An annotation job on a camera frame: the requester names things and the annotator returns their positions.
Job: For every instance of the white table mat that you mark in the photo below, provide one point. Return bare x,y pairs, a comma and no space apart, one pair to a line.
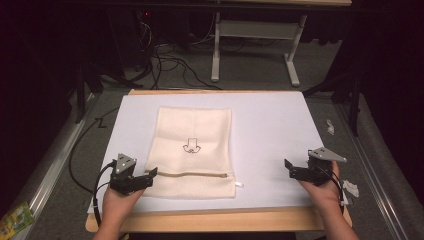
273,133

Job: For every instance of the cream zippered mesh bag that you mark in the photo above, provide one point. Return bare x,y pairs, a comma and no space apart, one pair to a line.
193,140

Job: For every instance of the green printed packet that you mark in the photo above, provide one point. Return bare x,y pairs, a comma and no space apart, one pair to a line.
13,221

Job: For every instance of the white paper scrap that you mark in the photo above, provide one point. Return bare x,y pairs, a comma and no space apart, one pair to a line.
350,188
330,127

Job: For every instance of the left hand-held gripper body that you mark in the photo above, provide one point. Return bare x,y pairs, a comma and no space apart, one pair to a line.
125,166

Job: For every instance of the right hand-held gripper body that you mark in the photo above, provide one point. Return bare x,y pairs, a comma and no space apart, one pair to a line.
320,166

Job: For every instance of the white metal desk frame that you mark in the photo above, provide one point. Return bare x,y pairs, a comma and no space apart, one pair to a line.
253,30

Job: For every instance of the black stand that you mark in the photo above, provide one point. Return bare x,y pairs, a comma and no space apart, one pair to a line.
353,100
81,90

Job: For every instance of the person's left hand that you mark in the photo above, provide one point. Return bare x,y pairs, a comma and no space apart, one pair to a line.
116,203

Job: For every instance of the metal floor rail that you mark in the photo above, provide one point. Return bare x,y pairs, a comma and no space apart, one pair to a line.
370,166
50,166

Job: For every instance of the person's right hand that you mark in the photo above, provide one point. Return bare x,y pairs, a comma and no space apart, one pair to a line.
325,193

